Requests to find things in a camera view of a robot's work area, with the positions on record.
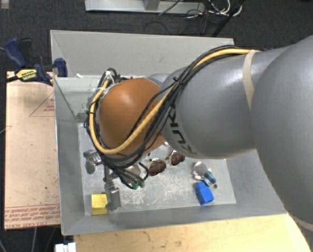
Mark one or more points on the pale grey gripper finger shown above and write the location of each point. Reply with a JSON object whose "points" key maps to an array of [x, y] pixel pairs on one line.
{"points": [[113, 197], [89, 164]]}

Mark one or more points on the yellow block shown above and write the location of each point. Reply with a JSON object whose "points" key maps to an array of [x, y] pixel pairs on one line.
{"points": [[98, 205]]}

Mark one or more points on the brown sunglasses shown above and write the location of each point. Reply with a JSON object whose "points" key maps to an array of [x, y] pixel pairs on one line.
{"points": [[157, 167]]}

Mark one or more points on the grey metal bin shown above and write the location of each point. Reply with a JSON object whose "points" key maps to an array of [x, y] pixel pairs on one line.
{"points": [[172, 193]]}

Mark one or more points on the brown cardboard board, red print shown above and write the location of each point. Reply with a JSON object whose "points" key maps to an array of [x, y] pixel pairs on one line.
{"points": [[30, 153]]}

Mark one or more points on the blue block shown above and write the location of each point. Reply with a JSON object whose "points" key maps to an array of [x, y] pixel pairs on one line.
{"points": [[204, 194]]}

